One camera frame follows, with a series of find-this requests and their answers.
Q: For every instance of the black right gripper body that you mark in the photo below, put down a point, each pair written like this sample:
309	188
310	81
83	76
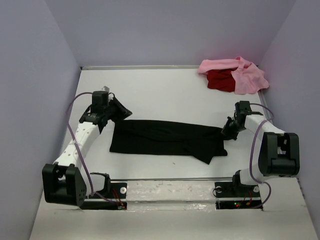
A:
234	127

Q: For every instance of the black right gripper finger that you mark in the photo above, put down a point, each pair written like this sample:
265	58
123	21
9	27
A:
227	130
231	135

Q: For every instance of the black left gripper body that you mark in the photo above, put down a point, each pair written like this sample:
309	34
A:
105	112

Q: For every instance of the black t-shirt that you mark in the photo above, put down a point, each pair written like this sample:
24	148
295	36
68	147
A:
156	137

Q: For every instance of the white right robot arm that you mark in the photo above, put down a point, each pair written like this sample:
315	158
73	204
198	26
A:
274	153

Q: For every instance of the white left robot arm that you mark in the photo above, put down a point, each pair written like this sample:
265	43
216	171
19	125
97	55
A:
67	181

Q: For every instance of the pink t-shirt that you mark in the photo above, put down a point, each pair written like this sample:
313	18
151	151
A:
249	79

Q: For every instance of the red t-shirt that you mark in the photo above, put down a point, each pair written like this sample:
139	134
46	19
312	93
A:
221	79

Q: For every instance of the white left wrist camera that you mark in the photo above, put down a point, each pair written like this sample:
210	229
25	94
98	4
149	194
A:
106	92

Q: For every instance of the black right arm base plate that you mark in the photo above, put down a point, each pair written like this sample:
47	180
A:
230	197

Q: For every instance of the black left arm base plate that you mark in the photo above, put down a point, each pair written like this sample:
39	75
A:
114	200

